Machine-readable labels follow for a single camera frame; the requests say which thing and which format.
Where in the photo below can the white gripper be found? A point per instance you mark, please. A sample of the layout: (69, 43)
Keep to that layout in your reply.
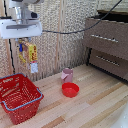
(20, 28)

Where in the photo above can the yellow red snack box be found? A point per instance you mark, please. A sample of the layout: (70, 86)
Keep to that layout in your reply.
(29, 55)

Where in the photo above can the red plastic shopping basket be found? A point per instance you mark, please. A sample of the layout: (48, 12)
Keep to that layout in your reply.
(18, 97)

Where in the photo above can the pink plastic cup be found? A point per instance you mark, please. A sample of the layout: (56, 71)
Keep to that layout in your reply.
(67, 75)

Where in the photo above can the red plastic bowl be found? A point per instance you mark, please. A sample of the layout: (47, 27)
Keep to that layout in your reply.
(70, 89)

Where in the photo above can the brown wooden drawer cabinet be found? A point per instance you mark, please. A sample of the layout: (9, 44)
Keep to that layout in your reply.
(108, 43)

